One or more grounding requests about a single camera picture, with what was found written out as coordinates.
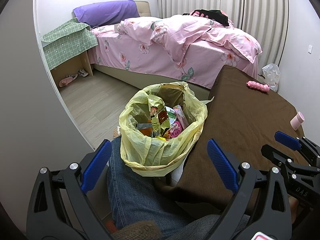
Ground pink slipper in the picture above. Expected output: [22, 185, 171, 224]
[59, 76, 74, 88]

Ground pink snack packet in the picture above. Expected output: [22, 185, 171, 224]
[169, 105, 189, 138]

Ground yellow trash bag bin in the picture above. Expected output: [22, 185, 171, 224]
[119, 82, 208, 177]

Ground clear plastic bag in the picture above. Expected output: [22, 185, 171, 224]
[262, 63, 280, 92]

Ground purple pillow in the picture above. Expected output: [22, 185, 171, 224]
[73, 0, 140, 28]

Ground person's jeans leg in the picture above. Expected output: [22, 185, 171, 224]
[107, 135, 251, 240]

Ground wooden nightstand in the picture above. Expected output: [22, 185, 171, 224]
[50, 51, 93, 86]

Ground striped beige curtain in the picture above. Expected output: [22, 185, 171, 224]
[156, 0, 290, 68]

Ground orange plastic bag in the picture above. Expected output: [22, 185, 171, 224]
[138, 127, 153, 137]

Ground white sneaker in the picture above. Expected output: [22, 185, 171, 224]
[78, 69, 89, 77]

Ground pink floral duvet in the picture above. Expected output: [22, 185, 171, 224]
[114, 13, 263, 67]

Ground pink caterpillar toy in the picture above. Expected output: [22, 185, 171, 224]
[246, 81, 270, 93]

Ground white wall switch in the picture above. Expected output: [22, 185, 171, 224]
[308, 45, 313, 54]

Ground bed with pink sheet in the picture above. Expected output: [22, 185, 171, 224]
[88, 24, 259, 89]

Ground pink cup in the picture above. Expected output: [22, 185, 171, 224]
[290, 111, 305, 131]

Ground black pink clothing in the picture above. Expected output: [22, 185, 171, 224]
[183, 9, 229, 27]

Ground brown table cloth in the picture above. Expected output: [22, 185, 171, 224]
[160, 66, 307, 220]

